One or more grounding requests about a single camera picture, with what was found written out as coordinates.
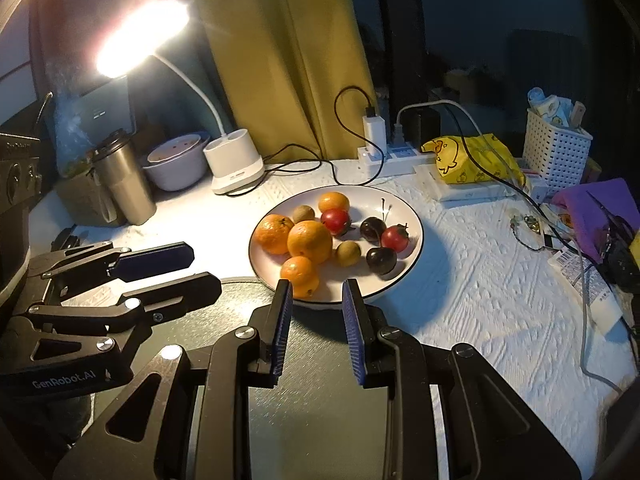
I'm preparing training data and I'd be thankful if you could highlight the steel tumbler with strap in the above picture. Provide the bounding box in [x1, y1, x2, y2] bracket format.
[91, 130, 157, 226]

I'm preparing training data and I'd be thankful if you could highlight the white perforated basket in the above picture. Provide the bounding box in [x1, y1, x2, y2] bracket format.
[522, 108, 593, 188]

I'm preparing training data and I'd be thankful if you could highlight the red cherry tomato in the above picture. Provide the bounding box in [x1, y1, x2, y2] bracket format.
[320, 208, 353, 237]
[381, 224, 412, 254]

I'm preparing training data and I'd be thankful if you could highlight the small brass keychain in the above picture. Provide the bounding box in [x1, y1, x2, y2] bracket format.
[510, 212, 551, 251]

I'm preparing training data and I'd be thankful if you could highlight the orange with green stem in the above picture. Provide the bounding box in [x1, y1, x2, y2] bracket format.
[255, 214, 296, 255]

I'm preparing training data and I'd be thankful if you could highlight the brown cardboard box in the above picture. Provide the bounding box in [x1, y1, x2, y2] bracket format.
[54, 172, 126, 228]

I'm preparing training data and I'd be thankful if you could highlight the white desk lamp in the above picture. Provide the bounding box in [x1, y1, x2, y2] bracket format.
[95, 0, 266, 196]

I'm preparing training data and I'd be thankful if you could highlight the white textured tablecloth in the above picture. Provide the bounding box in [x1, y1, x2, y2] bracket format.
[30, 160, 631, 480]

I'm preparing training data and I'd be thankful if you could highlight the white power strip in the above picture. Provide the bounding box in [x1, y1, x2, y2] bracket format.
[356, 142, 436, 178]

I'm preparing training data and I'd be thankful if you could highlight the dark cherry with stem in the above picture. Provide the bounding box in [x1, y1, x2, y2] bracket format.
[360, 199, 393, 242]

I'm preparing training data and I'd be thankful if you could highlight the grey cable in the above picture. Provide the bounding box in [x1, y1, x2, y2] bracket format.
[580, 255, 626, 391]

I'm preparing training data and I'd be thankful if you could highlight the thin black cable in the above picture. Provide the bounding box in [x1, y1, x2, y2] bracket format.
[262, 86, 378, 188]

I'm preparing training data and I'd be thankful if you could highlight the round grey mat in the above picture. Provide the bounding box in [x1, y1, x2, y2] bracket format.
[75, 275, 416, 480]

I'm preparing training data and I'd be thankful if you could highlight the pale lilac bowl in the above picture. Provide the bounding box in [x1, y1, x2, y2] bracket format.
[142, 132, 212, 192]

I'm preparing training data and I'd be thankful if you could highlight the yellow duck print packet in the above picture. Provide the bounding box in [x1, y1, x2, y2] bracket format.
[421, 133, 526, 186]

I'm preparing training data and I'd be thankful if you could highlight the blue plastic bag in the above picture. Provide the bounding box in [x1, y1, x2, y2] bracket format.
[52, 62, 98, 178]

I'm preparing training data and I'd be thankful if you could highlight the large orange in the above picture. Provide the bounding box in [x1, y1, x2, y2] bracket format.
[287, 220, 334, 265]

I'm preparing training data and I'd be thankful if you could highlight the yellow curtain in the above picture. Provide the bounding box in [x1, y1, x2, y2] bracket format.
[190, 0, 378, 163]

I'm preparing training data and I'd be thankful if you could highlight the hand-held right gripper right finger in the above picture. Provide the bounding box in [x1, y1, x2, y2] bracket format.
[342, 277, 581, 480]

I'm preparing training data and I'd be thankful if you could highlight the white wet wipes pack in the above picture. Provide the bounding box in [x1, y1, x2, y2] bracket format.
[415, 165, 516, 202]

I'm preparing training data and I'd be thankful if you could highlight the white tube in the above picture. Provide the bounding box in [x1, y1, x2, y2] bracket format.
[547, 247, 623, 336]

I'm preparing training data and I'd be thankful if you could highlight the dark plum with stem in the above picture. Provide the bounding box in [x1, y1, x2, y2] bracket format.
[366, 246, 398, 276]

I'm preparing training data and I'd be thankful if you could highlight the white charger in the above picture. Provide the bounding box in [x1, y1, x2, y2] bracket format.
[362, 114, 386, 148]

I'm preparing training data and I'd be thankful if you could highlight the small printed packet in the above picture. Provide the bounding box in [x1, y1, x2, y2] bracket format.
[527, 87, 573, 128]

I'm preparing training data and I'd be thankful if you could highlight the small black round object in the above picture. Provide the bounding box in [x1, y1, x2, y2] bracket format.
[50, 227, 81, 251]

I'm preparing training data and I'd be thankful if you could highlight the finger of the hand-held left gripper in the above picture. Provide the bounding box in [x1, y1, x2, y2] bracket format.
[30, 241, 196, 285]
[5, 272, 222, 373]

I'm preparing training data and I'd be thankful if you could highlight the white plate with black rim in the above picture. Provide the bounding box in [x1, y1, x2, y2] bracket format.
[248, 185, 425, 303]

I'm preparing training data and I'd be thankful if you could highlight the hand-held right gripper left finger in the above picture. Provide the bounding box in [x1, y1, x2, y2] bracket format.
[55, 278, 294, 480]

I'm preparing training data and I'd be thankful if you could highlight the smooth orange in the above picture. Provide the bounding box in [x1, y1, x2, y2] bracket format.
[318, 191, 351, 215]

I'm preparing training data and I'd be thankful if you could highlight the small orange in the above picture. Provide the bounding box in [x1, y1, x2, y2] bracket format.
[280, 256, 321, 298]

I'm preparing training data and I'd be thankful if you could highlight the white cable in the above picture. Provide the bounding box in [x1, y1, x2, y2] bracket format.
[395, 100, 488, 136]

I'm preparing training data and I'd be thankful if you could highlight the dark screen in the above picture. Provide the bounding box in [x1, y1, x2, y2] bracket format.
[75, 90, 136, 136]

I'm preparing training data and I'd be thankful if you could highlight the purple cloth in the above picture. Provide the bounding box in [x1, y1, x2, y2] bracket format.
[552, 178, 638, 261]

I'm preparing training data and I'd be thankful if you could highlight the black power adapter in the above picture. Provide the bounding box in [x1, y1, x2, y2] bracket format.
[402, 107, 441, 136]

